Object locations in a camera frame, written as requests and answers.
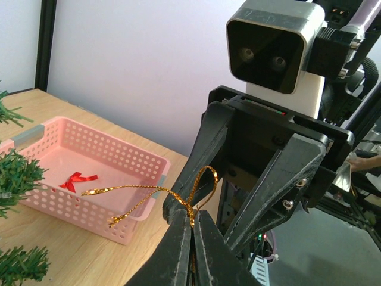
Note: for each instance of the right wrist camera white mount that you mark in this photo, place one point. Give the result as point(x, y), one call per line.
point(269, 46)

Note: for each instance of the pink plastic basket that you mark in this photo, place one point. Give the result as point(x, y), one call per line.
point(111, 206)

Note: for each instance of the clear string lights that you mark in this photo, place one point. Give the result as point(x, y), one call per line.
point(5, 195)

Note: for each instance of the red ribbon bow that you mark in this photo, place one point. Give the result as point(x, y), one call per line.
point(76, 177)

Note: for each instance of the small green christmas tree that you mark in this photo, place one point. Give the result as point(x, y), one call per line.
point(19, 175)

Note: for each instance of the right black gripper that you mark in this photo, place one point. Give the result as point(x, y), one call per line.
point(246, 132)

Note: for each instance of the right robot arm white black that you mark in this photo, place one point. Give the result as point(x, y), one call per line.
point(339, 54)

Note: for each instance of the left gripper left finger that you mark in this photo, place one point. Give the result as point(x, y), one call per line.
point(170, 263)

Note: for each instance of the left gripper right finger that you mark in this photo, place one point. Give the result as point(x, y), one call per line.
point(214, 263)

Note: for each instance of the light blue cable duct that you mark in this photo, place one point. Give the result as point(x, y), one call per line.
point(259, 270)

